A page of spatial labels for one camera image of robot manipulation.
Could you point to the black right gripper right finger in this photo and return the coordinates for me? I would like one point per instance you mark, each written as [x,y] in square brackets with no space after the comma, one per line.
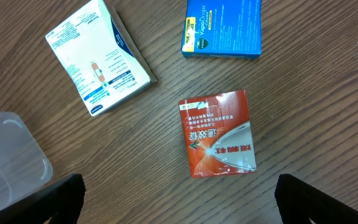
[301,203]

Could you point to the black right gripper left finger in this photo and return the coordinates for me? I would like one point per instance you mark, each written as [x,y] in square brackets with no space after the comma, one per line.
[60,202]

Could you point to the red medicine box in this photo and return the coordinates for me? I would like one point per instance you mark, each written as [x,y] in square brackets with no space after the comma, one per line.
[218,136]

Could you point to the white bandage box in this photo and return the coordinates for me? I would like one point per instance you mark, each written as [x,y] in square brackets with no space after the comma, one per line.
[99,55]

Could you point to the blue cough drops box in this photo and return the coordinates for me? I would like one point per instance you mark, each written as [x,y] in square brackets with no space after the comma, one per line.
[222,28]

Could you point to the clear plastic container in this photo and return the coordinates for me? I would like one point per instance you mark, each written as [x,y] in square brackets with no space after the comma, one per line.
[24,168]

